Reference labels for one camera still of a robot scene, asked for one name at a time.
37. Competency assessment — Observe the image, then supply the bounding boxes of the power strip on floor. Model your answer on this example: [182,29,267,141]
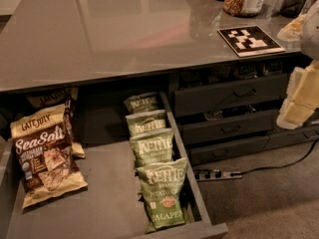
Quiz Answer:
[194,169,243,181]

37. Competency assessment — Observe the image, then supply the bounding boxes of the green kettle chip bag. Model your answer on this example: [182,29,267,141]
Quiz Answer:
[137,158,188,234]
[130,128,173,167]
[126,110,166,136]
[124,92,159,114]

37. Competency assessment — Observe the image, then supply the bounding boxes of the brown Late July chip bag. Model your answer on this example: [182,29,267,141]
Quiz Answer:
[10,105,88,208]

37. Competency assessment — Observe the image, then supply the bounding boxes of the black white fiducial marker tile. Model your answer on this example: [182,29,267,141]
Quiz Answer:
[217,25,285,58]

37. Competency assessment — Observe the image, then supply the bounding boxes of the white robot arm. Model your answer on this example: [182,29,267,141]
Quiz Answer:
[276,1,319,129]

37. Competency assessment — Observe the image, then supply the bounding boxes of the rear green Kettle chip bag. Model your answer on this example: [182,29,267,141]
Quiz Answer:
[124,92,159,114]

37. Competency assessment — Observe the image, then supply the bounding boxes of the front green Kettle chip bag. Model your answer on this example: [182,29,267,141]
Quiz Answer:
[137,158,188,234]

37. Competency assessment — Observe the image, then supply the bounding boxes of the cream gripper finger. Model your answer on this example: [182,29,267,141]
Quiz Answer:
[276,66,319,129]

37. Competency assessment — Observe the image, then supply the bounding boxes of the grey middle right drawer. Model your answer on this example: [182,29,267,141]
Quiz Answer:
[180,110,278,145]

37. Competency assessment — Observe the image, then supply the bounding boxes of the grey upper right drawer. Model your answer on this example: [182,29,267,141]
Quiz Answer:
[174,74,288,117]

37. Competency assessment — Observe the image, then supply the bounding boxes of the dark snack bags in drawer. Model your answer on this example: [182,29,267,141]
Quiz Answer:
[179,60,283,89]

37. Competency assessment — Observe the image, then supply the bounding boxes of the open grey top drawer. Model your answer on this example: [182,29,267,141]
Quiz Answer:
[0,91,228,239]

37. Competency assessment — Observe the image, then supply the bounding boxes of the black power cable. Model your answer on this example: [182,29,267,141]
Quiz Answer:
[241,138,319,176]

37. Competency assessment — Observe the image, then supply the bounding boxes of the grey lower right drawer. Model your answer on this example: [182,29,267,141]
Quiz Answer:
[188,136,269,165]

